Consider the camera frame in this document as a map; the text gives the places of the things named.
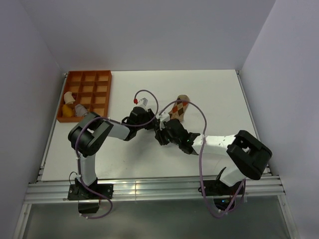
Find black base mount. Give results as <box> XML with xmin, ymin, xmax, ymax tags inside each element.
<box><xmin>203</xmin><ymin>180</ymin><xmax>241</xmax><ymax>196</ymax></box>
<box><xmin>67</xmin><ymin>183</ymin><xmax>114</xmax><ymax>201</ymax></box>

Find rolled yellow sock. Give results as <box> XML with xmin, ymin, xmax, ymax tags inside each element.
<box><xmin>62</xmin><ymin>105</ymin><xmax>73</xmax><ymax>118</ymax></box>

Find aluminium frame rail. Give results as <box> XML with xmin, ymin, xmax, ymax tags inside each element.
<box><xmin>23</xmin><ymin>175</ymin><xmax>285</xmax><ymax>204</ymax></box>

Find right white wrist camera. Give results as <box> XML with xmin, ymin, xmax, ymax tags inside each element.
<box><xmin>156</xmin><ymin>112</ymin><xmax>170</xmax><ymax>130</ymax></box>

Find tan argyle sock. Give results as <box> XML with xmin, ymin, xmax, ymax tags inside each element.
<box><xmin>168</xmin><ymin>95</ymin><xmax>190</xmax><ymax>122</ymax></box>

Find rolled beige sock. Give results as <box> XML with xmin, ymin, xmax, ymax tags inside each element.
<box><xmin>63</xmin><ymin>92</ymin><xmax>75</xmax><ymax>105</ymax></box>

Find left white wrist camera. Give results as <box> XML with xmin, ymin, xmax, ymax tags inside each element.
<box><xmin>134</xmin><ymin>98</ymin><xmax>148</xmax><ymax>108</ymax></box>

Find black box under rail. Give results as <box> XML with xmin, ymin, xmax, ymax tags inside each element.
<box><xmin>78</xmin><ymin>202</ymin><xmax>100</xmax><ymax>214</ymax></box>

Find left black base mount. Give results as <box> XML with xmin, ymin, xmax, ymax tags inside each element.
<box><xmin>67</xmin><ymin>183</ymin><xmax>114</xmax><ymax>201</ymax></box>

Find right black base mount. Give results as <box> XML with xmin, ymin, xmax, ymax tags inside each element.
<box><xmin>203</xmin><ymin>180</ymin><xmax>241</xmax><ymax>196</ymax></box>

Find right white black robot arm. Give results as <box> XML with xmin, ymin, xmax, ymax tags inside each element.
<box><xmin>154</xmin><ymin>119</ymin><xmax>273</xmax><ymax>194</ymax></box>

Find grey sock red stripes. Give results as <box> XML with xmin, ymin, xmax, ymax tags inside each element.
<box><xmin>75</xmin><ymin>104</ymin><xmax>89</xmax><ymax>117</ymax></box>

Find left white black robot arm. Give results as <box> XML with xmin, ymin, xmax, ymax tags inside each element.
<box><xmin>68</xmin><ymin>107</ymin><xmax>155</xmax><ymax>199</ymax></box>

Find orange compartment tray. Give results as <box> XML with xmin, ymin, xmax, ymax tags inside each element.
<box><xmin>56</xmin><ymin>70</ymin><xmax>112</xmax><ymax>123</ymax></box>

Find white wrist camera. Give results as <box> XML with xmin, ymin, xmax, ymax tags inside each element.
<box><xmin>134</xmin><ymin>98</ymin><xmax>148</xmax><ymax>108</ymax></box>
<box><xmin>156</xmin><ymin>112</ymin><xmax>170</xmax><ymax>130</ymax></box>

